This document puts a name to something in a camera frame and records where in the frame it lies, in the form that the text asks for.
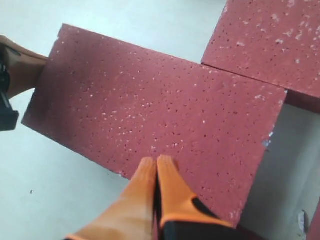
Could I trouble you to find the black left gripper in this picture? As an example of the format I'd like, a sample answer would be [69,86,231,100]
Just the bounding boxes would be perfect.
[0,35,48,132]

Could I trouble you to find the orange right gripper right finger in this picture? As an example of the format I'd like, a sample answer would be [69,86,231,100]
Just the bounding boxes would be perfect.
[157,155,233,240]

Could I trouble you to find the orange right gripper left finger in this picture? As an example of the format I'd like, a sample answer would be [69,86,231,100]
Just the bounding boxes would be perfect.
[66,157,157,240]

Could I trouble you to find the red brick moved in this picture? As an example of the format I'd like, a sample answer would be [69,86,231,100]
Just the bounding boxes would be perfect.
[22,24,287,226]

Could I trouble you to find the red brick row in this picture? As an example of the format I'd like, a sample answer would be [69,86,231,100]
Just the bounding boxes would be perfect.
[306,202,320,240]
[201,0,320,113]

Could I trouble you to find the red brick front row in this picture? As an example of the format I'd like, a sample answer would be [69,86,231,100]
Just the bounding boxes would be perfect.
[306,202,320,240]

